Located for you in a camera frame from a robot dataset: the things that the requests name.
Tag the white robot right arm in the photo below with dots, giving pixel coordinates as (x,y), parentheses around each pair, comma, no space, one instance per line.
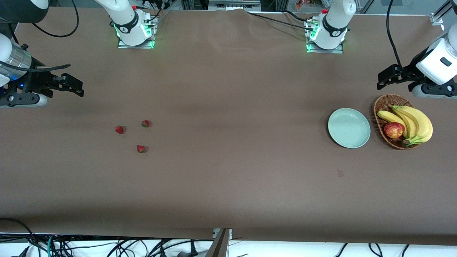
(135,35)

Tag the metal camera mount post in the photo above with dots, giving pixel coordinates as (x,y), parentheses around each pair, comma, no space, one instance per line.
(219,246)

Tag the red apple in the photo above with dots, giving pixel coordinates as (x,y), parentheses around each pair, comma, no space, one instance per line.
(393,130)

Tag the aluminium frame rail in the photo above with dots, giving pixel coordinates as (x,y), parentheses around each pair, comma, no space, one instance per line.
(234,5)

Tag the black power plug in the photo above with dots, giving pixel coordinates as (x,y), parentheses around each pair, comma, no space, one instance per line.
(194,250)

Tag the red strawberry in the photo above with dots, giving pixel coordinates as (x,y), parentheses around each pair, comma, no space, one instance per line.
(119,129)
(141,149)
(145,124)

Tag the yellow banana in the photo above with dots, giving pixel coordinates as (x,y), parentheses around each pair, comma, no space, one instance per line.
(425,125)
(389,116)
(410,125)

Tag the brown wicker basket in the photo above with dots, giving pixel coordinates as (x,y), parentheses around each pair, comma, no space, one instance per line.
(387,103)

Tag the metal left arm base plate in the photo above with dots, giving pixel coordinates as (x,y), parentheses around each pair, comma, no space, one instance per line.
(335,51)

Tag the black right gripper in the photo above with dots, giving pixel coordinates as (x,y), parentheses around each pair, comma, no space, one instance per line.
(35,82)

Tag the brown table cover cloth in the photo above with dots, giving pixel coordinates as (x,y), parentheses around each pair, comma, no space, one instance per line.
(228,107)

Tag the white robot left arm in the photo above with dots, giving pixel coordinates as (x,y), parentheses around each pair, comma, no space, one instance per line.
(332,32)

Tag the aluminium frame profile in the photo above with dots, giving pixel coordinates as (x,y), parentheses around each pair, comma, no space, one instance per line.
(437,18)

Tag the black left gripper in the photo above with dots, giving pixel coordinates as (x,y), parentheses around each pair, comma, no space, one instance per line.
(411,70)

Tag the pale green round plate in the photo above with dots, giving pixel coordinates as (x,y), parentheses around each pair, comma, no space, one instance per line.
(348,128)

